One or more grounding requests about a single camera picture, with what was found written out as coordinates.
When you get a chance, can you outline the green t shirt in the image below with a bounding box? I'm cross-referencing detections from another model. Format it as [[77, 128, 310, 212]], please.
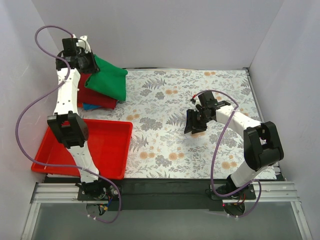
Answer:
[[84, 54, 128, 102]]

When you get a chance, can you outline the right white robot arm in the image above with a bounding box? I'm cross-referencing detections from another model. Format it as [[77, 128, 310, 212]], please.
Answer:
[[184, 90, 284, 199]]

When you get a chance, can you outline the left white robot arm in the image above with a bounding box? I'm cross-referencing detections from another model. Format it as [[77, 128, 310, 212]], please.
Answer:
[[47, 35, 107, 200]]

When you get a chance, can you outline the folded dark red t shirt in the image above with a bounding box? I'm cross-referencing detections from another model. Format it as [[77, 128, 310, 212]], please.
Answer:
[[77, 73, 117, 109]]

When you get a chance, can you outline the folded blue t shirt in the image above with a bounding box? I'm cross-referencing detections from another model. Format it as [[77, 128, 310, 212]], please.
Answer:
[[82, 103, 101, 111]]

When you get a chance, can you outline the floral table cloth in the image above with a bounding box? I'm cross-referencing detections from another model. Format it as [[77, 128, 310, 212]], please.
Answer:
[[78, 69, 260, 179]]

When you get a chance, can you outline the red plastic tray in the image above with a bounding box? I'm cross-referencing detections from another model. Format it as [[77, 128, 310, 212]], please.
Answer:
[[34, 119, 133, 180]]

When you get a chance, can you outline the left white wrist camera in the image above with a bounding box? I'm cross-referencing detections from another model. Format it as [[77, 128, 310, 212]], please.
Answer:
[[76, 35, 92, 54]]

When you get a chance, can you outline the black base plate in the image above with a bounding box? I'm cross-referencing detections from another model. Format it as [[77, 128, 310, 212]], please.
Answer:
[[77, 177, 257, 211]]

